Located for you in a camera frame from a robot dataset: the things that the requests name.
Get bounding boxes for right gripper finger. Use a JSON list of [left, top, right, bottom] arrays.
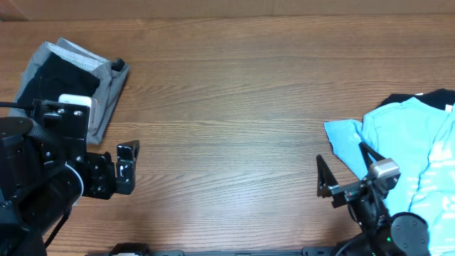
[[358, 142, 385, 178], [316, 154, 339, 198]]

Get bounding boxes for black t-shirt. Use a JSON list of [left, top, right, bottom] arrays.
[[17, 53, 100, 105]]

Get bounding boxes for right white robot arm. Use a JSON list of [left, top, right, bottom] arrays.
[[316, 142, 429, 256]]

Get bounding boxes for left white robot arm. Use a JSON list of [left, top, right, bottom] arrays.
[[1, 117, 140, 255]]

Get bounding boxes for light blue t-shirt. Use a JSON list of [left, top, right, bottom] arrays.
[[324, 97, 454, 255]]

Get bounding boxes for grey folded shorts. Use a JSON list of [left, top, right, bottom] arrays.
[[14, 38, 129, 144]]

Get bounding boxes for black garment under blue shirt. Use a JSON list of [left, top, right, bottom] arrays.
[[378, 88, 454, 110]]

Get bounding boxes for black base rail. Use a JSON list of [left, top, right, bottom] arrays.
[[87, 243, 338, 256]]

